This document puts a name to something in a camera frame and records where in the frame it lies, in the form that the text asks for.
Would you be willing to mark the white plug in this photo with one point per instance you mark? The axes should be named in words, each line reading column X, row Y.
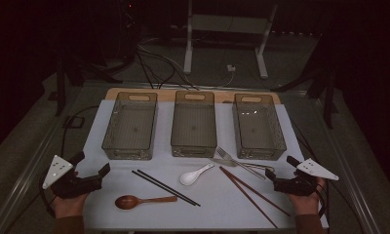
column 231, row 68

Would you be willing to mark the person's right hand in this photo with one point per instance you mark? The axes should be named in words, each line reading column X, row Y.
column 306, row 204

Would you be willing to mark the black chopstick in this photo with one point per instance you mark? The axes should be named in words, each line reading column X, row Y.
column 169, row 187
column 163, row 188

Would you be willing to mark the clear plastic storage bin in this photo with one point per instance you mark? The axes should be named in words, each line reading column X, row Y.
column 256, row 130
column 131, row 130
column 193, row 128

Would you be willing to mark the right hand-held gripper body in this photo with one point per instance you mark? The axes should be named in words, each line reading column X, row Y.
column 293, row 187

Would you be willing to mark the brown wooden spoon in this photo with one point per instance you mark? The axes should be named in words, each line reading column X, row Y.
column 126, row 202

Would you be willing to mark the white ceramic spoon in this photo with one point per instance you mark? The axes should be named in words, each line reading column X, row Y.
column 188, row 178

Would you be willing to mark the power strip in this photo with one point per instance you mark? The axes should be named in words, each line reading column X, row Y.
column 293, row 33

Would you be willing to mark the dark equipment rack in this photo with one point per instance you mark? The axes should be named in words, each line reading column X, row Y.
column 129, row 29

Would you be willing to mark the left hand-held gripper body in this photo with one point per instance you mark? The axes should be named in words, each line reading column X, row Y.
column 76, row 187

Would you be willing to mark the metal table knife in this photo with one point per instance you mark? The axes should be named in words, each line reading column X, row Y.
column 224, row 162

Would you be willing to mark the white metal stand frame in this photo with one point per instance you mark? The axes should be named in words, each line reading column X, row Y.
column 227, row 23

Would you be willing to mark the white table mat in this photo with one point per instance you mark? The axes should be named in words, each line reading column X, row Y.
column 150, row 217

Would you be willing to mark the black square floor plate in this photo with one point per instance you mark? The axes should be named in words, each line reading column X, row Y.
column 66, row 122

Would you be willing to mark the metal floor rail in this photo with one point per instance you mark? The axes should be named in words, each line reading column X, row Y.
column 350, row 182
column 32, row 165

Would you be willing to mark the black stand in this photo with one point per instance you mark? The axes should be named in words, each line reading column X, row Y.
column 328, row 97
column 60, row 87

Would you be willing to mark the person's left hand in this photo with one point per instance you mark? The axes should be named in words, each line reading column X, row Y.
column 68, row 208

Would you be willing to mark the metal fork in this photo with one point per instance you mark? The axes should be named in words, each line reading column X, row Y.
column 227, row 155

